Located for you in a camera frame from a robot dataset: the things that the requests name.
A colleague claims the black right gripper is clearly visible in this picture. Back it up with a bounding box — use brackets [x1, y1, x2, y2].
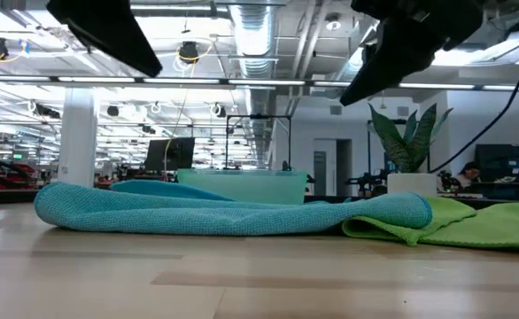
[339, 0, 484, 107]

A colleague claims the green microfiber towel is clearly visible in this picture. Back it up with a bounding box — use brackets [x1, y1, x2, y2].
[341, 195, 519, 253]

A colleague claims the blue microfiber towel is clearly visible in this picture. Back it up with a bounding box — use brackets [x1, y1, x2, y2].
[33, 179, 434, 237]

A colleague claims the teal translucent plastic basket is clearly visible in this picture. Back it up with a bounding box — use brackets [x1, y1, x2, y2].
[176, 168, 309, 206]

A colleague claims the long ceiling light strip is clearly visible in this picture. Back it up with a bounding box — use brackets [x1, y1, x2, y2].
[0, 74, 519, 92]

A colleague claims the white building pillar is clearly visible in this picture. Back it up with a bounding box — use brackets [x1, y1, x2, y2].
[58, 86, 101, 188]

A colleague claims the artificial plant in white pot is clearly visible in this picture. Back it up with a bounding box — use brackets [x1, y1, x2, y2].
[368, 102, 455, 198]

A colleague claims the grey doorway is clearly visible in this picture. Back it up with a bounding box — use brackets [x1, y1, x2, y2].
[313, 137, 354, 198]

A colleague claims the dark background monitor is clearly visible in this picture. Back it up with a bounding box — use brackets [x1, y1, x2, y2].
[143, 136, 197, 174]

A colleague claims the person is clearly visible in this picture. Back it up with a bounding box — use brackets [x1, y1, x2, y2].
[455, 160, 483, 191]

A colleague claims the dark background workstation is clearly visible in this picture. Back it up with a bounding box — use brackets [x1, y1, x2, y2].
[472, 143, 519, 201]

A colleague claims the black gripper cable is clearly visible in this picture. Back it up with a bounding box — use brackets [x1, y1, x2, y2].
[427, 34, 519, 175]

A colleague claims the silver ceiling air duct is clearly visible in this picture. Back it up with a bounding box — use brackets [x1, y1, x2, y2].
[227, 0, 280, 169]

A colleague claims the black background gantry frame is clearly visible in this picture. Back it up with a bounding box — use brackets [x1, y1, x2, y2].
[224, 113, 293, 172]

